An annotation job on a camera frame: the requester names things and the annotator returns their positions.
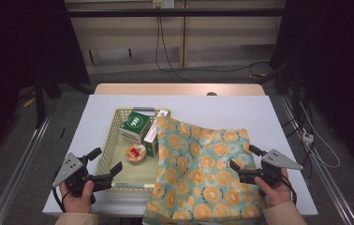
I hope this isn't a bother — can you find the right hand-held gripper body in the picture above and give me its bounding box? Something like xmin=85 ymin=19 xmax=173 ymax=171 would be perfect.
xmin=239 ymin=148 xmax=304 ymax=188

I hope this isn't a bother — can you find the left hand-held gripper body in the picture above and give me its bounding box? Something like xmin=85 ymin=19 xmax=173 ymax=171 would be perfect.
xmin=52 ymin=152 xmax=114 ymax=204

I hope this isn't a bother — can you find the yellow plastic basket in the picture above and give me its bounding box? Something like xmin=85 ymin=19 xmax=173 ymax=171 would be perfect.
xmin=94 ymin=107 xmax=172 ymax=192

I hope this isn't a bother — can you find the round tin with red label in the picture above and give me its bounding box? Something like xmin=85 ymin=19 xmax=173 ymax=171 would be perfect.
xmin=125 ymin=142 xmax=148 ymax=165

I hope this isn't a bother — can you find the orange print cloth bag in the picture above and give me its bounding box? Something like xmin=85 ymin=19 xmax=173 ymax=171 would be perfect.
xmin=142 ymin=115 xmax=265 ymax=225

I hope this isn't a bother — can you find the green and white carton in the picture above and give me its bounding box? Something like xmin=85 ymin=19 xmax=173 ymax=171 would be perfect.
xmin=142 ymin=109 xmax=170 ymax=158

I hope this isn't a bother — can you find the green box with white circle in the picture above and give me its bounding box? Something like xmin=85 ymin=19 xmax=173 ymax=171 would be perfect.
xmin=119 ymin=111 xmax=152 ymax=144

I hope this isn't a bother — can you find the person's left hand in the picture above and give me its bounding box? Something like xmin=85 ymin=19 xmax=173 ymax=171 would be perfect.
xmin=60 ymin=179 xmax=96 ymax=214

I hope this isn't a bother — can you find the person's right hand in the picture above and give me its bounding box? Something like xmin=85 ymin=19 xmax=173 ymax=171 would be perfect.
xmin=254 ymin=168 xmax=292 ymax=208

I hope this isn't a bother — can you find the white power strip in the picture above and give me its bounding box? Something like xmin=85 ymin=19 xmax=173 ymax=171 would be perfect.
xmin=302 ymin=131 xmax=316 ymax=145

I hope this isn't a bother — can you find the white table cover sheet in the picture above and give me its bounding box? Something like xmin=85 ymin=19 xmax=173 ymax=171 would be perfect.
xmin=42 ymin=94 xmax=319 ymax=218

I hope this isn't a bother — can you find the black metal stand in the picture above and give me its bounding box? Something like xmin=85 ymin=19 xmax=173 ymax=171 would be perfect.
xmin=34 ymin=73 xmax=48 ymax=129

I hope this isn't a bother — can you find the black curtain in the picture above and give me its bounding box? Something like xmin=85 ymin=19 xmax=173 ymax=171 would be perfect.
xmin=0 ymin=0 xmax=91 ymax=176
xmin=268 ymin=0 xmax=354 ymax=181

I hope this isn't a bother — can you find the black horizontal bar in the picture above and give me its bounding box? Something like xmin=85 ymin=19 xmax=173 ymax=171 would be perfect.
xmin=66 ymin=7 xmax=285 ymax=19

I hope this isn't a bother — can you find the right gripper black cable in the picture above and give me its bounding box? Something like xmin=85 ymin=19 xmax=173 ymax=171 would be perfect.
xmin=278 ymin=173 xmax=299 ymax=206

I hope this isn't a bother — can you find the white cable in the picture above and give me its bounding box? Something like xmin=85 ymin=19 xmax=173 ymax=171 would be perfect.
xmin=299 ymin=101 xmax=342 ymax=170

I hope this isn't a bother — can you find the black wall cable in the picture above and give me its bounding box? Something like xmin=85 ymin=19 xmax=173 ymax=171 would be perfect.
xmin=155 ymin=15 xmax=272 ymax=83

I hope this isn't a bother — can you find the white wall socket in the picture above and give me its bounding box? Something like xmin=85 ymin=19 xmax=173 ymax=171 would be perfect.
xmin=152 ymin=0 xmax=176 ymax=9

